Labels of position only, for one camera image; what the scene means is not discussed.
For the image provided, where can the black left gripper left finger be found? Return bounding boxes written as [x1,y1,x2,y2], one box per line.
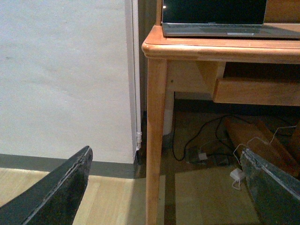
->
[0,146,93,225]

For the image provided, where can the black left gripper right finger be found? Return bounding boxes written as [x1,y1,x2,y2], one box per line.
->
[240,149,300,225]

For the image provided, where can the white power adapter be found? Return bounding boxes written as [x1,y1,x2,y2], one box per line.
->
[230,168,245,181]

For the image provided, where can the wooden planks on floor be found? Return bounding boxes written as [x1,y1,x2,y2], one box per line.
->
[224,118,300,178]

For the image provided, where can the power strip on floor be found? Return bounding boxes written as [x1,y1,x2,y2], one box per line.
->
[186,146,232,166]

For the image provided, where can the wooden desk drawer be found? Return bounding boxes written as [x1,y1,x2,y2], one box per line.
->
[212,62,300,106]

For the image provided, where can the wooden desk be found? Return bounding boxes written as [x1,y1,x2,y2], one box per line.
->
[142,0,300,225]

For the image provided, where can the grey laptop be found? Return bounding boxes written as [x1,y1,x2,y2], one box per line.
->
[162,0,300,39]

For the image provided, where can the white cable on floor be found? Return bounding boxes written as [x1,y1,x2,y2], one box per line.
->
[232,125,298,191]

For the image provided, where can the black cable on floor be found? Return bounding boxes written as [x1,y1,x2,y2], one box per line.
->
[172,114,249,162]

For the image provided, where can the white wall cable conduit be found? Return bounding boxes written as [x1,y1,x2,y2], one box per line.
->
[131,0,143,150]

